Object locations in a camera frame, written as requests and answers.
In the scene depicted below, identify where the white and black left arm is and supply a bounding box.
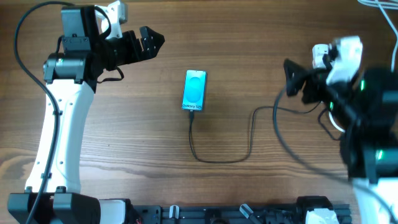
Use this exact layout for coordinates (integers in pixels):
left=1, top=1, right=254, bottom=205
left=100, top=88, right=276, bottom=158
left=7, top=1, right=165, bottom=223

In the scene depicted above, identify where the white power strip cable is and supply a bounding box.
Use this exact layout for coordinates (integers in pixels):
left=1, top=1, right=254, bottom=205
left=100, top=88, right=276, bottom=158
left=328, top=0, right=398, bottom=133

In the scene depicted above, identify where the black USB charging cable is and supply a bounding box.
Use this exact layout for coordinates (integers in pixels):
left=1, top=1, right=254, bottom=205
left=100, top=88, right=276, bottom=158
left=188, top=101, right=323, bottom=164

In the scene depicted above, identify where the Galaxy smartphone with cyan screen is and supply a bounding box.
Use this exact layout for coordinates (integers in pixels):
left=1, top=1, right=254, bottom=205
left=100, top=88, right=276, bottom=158
left=181, top=70, right=207, bottom=111

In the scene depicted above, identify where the white power strip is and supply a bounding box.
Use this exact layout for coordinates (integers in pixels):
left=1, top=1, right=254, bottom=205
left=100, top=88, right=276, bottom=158
left=312, top=44, right=333, bottom=70

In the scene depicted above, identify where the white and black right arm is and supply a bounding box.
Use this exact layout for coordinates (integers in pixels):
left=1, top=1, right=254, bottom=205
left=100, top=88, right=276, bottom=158
left=272, top=59, right=397, bottom=223

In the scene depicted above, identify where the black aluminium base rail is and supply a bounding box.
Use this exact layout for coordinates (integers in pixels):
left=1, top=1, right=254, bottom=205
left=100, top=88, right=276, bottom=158
left=134, top=203, right=305, bottom=224

